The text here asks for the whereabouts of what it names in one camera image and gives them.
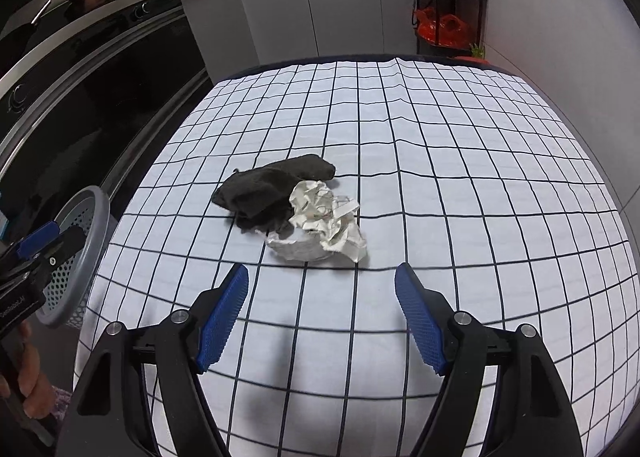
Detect grey perforated plastic basket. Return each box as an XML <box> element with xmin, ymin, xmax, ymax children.
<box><xmin>37</xmin><ymin>186</ymin><xmax>111</xmax><ymax>329</ymax></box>

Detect black built-in oven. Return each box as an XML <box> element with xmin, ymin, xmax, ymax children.
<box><xmin>0</xmin><ymin>0</ymin><xmax>213</xmax><ymax>238</ymax></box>

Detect white paper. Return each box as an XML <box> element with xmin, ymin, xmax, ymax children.
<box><xmin>289</xmin><ymin>180</ymin><xmax>369</xmax><ymax>266</ymax></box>

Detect person's left hand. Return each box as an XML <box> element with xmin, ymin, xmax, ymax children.
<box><xmin>14</xmin><ymin>323</ymin><xmax>57</xmax><ymax>421</ymax></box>

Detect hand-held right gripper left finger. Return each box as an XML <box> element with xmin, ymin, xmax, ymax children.
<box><xmin>55</xmin><ymin>263</ymin><xmax>250</xmax><ymax>457</ymax></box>

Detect red plastic bag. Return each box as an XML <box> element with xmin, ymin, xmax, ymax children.
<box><xmin>413</xmin><ymin>7</ymin><xmax>471</xmax><ymax>46</ymax></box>

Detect grey kitchen cabinets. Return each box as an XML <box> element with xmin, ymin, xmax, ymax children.
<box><xmin>178</xmin><ymin>0</ymin><xmax>422</xmax><ymax>83</ymax></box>

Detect person's floral clothing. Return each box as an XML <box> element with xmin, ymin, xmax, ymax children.
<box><xmin>47</xmin><ymin>386</ymin><xmax>77</xmax><ymax>424</ymax></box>

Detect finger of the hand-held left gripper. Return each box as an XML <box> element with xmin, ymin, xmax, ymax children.
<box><xmin>11</xmin><ymin>221</ymin><xmax>60</xmax><ymax>259</ymax></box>
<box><xmin>30</xmin><ymin>226</ymin><xmax>87</xmax><ymax>269</ymax></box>

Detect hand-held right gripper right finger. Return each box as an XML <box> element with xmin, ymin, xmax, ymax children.
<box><xmin>395</xmin><ymin>262</ymin><xmax>586</xmax><ymax>457</ymax></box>

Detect white black checked tablecloth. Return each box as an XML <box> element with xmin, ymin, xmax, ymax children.
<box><xmin>72</xmin><ymin>57</ymin><xmax>632</xmax><ymax>457</ymax></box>

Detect black cloth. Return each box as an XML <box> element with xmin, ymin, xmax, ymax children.
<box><xmin>211</xmin><ymin>154</ymin><xmax>337</xmax><ymax>234</ymax></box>

